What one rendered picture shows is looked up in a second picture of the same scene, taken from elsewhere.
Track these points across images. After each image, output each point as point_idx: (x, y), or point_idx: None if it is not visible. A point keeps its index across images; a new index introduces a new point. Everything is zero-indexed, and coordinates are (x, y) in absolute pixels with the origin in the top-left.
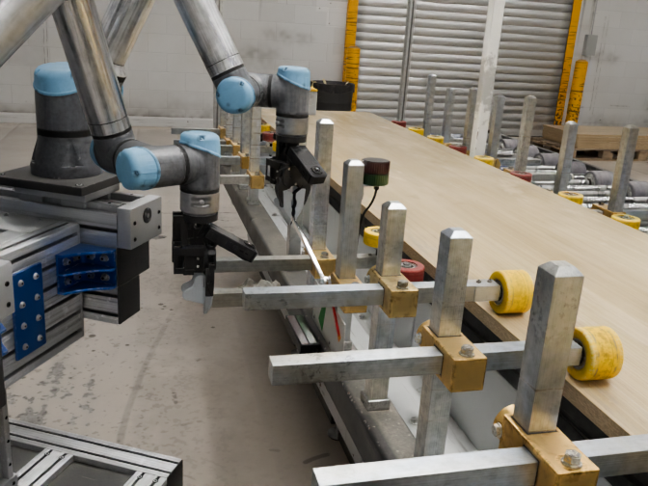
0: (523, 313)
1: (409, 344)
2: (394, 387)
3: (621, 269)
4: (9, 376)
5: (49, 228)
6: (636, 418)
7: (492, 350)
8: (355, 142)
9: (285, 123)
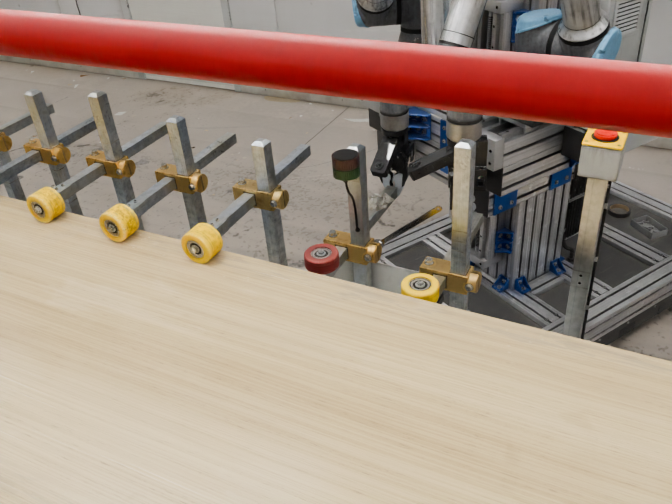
0: (194, 262)
1: None
2: None
3: (164, 400)
4: (441, 175)
5: (486, 118)
6: (88, 226)
7: (159, 181)
8: None
9: None
